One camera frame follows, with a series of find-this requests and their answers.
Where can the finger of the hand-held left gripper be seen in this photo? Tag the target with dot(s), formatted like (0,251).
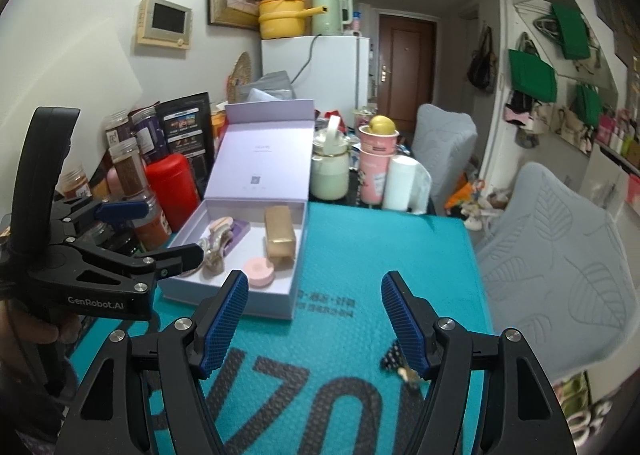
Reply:
(122,209)
(185,257)

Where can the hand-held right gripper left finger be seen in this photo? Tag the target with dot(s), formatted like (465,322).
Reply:
(225,325)

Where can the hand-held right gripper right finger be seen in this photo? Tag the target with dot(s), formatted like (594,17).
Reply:
(405,325)

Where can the translucent beige hair claw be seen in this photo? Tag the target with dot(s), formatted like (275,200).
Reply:
(215,255)

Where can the polka-dot hair clip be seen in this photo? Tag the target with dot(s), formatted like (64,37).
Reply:
(392,359)

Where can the cream hair claw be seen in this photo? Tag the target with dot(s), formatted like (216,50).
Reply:
(222,224)

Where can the purple signed makeup palette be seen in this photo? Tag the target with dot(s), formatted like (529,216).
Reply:
(241,230)

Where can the pink round compact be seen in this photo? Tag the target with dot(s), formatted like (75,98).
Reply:
(259,271)

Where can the gold rectangular case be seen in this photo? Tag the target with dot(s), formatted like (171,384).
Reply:
(280,235)

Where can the lilac gift box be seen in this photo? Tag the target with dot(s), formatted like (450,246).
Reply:
(260,160)

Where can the person's left hand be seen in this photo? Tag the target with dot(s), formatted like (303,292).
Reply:
(20,350)

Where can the clear jar orange label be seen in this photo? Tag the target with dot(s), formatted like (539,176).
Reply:
(152,230)

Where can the clear jar brown contents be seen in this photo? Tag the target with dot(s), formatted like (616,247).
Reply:
(127,170)

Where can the red canister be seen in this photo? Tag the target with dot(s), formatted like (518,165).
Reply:
(170,190)

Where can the clear jar white label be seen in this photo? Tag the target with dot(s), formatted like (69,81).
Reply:
(116,132)

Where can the clear jar dark contents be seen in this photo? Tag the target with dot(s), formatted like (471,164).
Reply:
(147,132)

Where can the teal padded mat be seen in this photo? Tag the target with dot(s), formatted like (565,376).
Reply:
(340,255)

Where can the black printed bag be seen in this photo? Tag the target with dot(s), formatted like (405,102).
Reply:
(185,130)

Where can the white paper roll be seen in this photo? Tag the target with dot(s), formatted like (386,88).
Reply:
(400,185)

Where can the pink panda paper cup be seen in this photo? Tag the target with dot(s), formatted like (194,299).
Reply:
(375,180)

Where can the grey leaf-pattern chair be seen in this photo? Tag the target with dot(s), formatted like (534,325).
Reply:
(445,145)
(550,260)

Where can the woven straw fan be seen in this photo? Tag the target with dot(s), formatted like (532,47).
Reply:
(240,72)

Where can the grey plastic bag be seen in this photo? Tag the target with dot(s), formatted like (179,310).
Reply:
(272,85)

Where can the yellow fruit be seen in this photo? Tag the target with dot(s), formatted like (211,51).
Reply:
(382,125)

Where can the white fridge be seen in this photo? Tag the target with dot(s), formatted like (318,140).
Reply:
(330,70)

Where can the yellow pot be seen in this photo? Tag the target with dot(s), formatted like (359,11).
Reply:
(280,20)

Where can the brown door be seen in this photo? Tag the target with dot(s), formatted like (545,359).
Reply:
(405,65)

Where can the dark handbag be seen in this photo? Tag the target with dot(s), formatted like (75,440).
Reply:
(481,67)

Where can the green bag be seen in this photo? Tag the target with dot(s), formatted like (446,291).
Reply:
(587,105)
(532,75)

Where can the light green kettle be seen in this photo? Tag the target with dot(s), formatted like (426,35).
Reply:
(327,15)

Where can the shelf of small bottles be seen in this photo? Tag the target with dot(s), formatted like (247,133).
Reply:
(615,132)

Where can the wall intercom panel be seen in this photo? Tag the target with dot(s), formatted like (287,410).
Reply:
(165,20)

